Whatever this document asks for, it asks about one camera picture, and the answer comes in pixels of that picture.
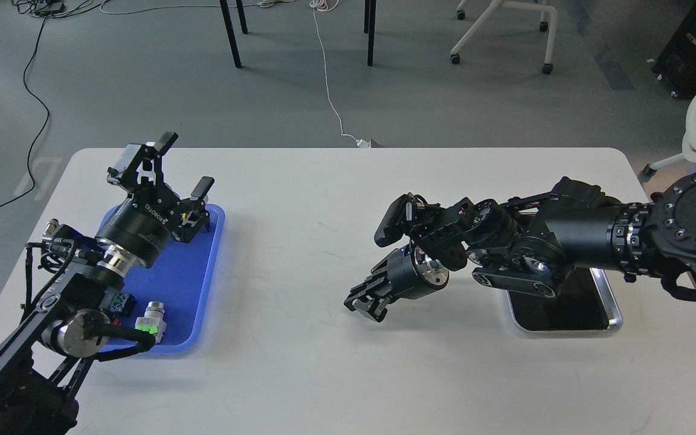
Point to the red push button switch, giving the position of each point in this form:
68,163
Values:
121,306

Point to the blue plastic tray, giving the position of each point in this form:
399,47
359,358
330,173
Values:
181,279

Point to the silver metal tray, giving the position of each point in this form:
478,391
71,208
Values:
585,305

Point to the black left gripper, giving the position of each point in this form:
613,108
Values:
152,213

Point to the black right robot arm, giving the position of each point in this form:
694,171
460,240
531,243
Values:
533,245

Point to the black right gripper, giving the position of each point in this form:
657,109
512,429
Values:
407,273

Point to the green white push button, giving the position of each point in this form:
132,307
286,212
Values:
153,320

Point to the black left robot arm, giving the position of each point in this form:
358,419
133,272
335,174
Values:
67,326

